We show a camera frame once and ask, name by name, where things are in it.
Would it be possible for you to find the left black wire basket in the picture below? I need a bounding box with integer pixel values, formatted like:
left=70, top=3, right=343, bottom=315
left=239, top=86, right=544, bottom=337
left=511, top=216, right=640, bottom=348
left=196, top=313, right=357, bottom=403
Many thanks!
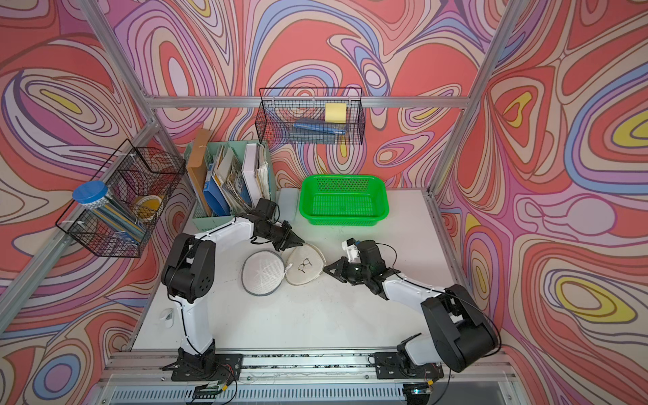
left=56, top=140, right=186, bottom=258

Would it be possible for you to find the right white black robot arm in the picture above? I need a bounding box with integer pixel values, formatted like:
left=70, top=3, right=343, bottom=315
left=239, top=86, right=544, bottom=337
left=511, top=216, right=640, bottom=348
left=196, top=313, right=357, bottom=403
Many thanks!
left=323, top=238, right=502, bottom=373

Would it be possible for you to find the blue folder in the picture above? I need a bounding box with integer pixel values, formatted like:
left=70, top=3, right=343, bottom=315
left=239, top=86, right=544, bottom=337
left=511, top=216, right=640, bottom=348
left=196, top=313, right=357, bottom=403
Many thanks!
left=203, top=175, right=231, bottom=217

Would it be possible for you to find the small white clip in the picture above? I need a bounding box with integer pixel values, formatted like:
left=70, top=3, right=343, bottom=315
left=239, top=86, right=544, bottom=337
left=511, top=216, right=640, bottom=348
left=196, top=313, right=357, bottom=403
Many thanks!
left=159, top=308, right=175, bottom=329

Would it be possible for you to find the black wire basket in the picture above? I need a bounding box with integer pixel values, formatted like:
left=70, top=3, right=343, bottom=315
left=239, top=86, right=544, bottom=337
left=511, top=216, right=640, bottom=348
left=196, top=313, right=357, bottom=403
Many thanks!
left=56, top=140, right=186, bottom=258
left=255, top=85, right=366, bottom=147

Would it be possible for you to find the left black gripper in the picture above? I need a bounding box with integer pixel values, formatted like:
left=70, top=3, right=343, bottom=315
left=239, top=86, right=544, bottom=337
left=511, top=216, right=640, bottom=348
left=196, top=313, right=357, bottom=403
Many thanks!
left=258, top=219, right=305, bottom=251

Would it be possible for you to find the green circuit board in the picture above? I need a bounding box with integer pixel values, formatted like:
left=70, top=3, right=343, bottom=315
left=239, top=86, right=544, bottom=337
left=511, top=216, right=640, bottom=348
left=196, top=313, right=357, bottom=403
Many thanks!
left=190, top=384, right=229, bottom=403

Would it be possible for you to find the yellow sticky note pad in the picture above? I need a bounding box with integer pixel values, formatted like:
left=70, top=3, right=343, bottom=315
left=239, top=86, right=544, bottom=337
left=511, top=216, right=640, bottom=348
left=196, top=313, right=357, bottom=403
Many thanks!
left=325, top=102, right=347, bottom=124

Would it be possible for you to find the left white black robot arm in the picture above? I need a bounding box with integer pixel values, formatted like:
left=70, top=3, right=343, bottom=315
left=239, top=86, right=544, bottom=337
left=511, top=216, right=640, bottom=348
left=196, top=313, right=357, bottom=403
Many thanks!
left=161, top=198, right=305, bottom=356

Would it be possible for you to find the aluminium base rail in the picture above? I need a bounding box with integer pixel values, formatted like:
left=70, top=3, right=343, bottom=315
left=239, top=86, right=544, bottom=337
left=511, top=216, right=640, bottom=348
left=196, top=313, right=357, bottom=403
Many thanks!
left=86, top=348, right=530, bottom=404

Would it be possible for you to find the back black wire basket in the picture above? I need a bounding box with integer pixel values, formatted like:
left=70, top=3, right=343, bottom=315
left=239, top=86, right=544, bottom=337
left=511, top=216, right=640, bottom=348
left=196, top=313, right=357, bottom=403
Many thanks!
left=255, top=85, right=366, bottom=147

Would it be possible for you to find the blue pen pouch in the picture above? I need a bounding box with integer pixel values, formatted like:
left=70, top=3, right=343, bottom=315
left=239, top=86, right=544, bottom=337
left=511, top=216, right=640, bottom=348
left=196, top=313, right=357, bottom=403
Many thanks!
left=293, top=121, right=347, bottom=136

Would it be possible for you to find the brown cardboard folder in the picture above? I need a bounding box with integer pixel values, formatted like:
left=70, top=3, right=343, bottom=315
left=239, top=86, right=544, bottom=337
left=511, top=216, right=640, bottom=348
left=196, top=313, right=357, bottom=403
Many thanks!
left=186, top=129, right=212, bottom=217

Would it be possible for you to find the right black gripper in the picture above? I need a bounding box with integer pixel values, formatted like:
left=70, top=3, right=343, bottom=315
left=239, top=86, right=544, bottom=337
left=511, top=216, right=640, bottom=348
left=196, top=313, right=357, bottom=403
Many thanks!
left=325, top=256, right=371, bottom=285

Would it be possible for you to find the white book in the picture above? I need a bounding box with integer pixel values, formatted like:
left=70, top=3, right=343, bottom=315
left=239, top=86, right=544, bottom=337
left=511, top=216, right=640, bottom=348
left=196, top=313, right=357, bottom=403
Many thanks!
left=241, top=143, right=264, bottom=208

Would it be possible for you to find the mint green file organizer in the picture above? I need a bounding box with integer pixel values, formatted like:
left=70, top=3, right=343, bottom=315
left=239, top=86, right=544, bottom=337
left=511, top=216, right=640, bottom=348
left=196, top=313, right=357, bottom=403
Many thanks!
left=192, top=141, right=276, bottom=231

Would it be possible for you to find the green plastic basket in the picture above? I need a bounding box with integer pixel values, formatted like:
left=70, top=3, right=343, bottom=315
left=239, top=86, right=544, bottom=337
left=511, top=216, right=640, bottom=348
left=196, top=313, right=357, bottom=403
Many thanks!
left=299, top=175, right=390, bottom=226

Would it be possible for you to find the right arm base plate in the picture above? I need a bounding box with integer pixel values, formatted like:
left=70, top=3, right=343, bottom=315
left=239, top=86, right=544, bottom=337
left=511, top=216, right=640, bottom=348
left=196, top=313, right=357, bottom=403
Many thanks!
left=369, top=352, right=445, bottom=381

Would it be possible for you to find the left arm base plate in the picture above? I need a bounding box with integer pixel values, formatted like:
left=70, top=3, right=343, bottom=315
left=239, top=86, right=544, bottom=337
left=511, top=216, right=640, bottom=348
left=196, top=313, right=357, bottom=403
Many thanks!
left=170, top=353, right=244, bottom=382

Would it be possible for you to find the blue lidded clear jar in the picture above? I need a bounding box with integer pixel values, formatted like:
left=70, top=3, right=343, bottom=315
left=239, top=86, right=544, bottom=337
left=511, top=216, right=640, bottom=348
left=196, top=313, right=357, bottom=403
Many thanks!
left=73, top=181, right=145, bottom=244

